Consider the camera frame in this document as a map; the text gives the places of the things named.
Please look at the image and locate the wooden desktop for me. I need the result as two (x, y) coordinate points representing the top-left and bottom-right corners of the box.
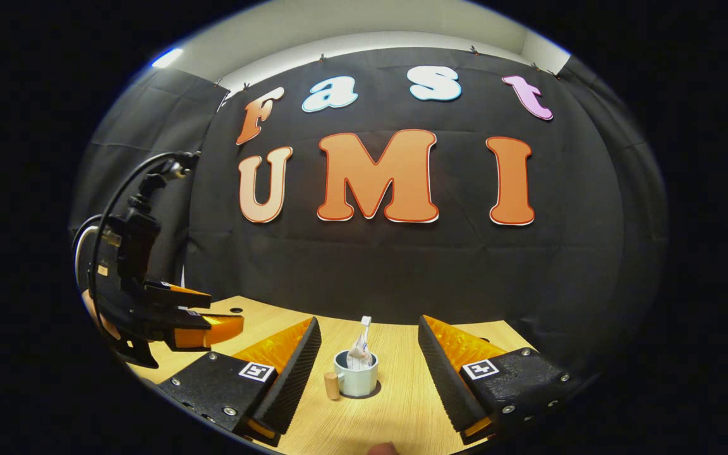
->
(127, 295), (535, 455)

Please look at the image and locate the white toothpaste tube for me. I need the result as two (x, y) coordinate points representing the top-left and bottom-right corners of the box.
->
(346, 329), (374, 370)

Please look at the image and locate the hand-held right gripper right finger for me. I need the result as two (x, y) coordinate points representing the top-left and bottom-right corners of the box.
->
(418, 315), (583, 445)

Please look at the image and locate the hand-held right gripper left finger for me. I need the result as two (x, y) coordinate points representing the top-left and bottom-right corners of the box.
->
(159, 316), (322, 446)

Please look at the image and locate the black backdrop cloth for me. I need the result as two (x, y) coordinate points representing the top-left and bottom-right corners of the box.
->
(73, 45), (668, 373)

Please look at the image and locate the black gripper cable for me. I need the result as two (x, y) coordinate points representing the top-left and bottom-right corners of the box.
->
(72, 150), (181, 298)

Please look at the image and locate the light blue cup wooden handle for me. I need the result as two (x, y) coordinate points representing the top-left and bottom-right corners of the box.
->
(324, 349), (380, 401)

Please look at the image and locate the ceiling light panel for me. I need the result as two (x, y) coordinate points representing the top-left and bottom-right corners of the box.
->
(151, 47), (185, 69)

